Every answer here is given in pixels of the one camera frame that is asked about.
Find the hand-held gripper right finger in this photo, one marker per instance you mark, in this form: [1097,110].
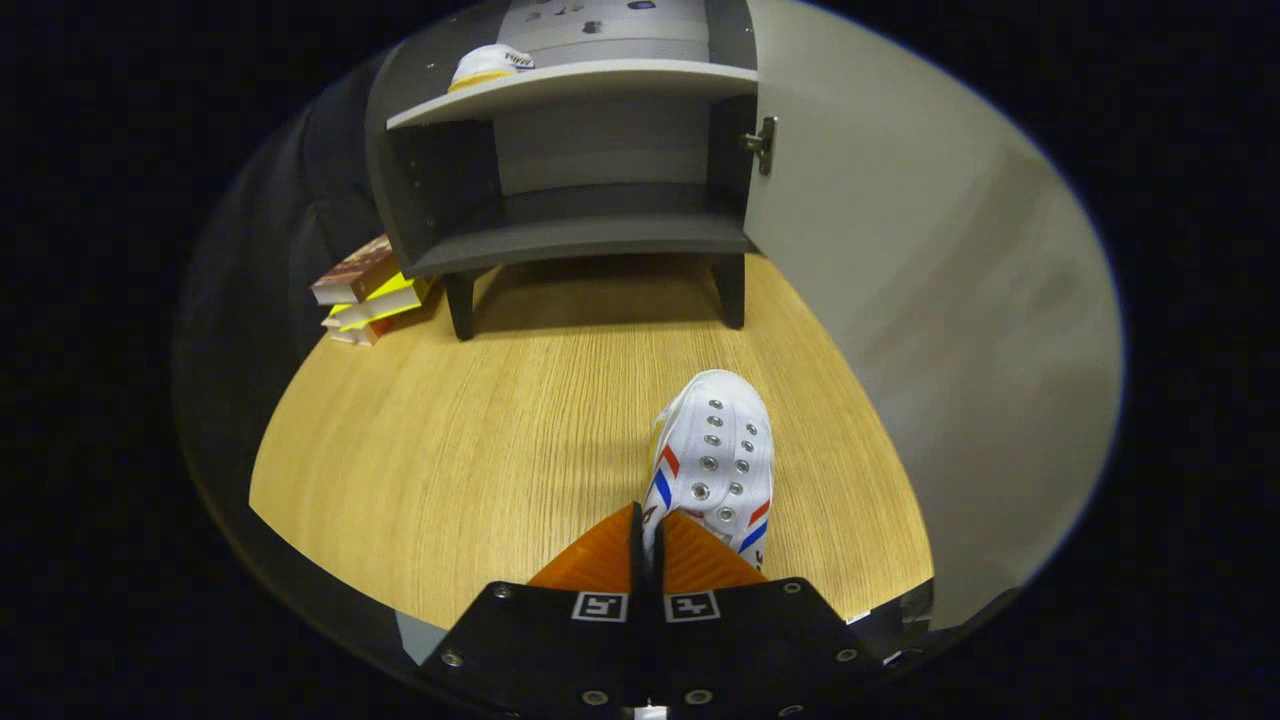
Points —
[750,645]

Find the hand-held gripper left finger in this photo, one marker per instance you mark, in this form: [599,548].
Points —
[637,550]

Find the white striped canvas shoe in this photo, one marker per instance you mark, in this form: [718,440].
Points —
[720,450]
[485,65]

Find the beige shoe cabinet door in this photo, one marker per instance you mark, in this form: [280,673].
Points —
[920,300]

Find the orange cover book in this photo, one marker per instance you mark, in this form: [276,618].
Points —
[395,322]

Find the yellow cover book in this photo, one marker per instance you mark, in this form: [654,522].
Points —
[385,298]

